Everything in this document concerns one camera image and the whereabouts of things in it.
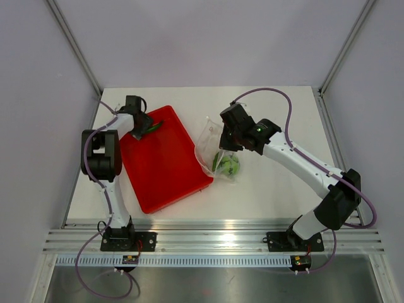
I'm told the dark green toy pepper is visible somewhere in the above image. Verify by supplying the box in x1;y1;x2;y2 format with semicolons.
145;121;164;134

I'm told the clear dotted zip bag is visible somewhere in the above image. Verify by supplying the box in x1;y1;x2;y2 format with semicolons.
194;116;241;182

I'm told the green toy watermelon ball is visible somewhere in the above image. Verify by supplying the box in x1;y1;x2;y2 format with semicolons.
217;153;241;177

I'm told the green toy chili pepper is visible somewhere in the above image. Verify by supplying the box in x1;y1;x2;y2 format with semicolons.
212;151;223;172

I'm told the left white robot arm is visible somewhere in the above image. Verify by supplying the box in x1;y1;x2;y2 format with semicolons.
81;95;153;252

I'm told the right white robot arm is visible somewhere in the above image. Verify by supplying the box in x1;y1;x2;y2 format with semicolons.
219;103;360;252

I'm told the red plastic tray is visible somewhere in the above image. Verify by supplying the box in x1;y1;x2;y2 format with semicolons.
120;105;213;214

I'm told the left small circuit board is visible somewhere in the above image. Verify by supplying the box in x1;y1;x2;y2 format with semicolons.
122;255;139;264

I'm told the small circuit board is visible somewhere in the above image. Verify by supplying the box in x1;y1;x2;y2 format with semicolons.
122;255;139;264
290;255;312;271

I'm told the right small circuit board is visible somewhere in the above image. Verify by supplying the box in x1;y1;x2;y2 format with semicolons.
290;255;312;271

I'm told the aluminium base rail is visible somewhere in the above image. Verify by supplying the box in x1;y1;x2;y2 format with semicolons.
43;219;385;255

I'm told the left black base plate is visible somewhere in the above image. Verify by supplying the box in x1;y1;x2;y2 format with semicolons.
100;232;157;253

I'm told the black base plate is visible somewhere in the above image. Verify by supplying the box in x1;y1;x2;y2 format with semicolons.
263;231;324;253
100;232;157;253

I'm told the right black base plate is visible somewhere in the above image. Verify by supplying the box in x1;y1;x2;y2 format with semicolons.
263;231;324;253

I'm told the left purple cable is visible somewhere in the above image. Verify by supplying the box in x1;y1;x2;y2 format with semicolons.
74;99;140;301

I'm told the white slotted cable duct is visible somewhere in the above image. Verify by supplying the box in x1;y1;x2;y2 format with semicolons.
56;254;291;268

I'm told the left aluminium frame post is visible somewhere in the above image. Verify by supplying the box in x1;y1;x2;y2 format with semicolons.
44;0;104;98

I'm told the aluminium frame post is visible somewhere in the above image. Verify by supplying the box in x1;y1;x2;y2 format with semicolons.
44;0;104;98
318;0;379;98

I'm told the right aluminium frame post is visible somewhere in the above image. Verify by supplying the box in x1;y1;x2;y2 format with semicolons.
318;0;379;98

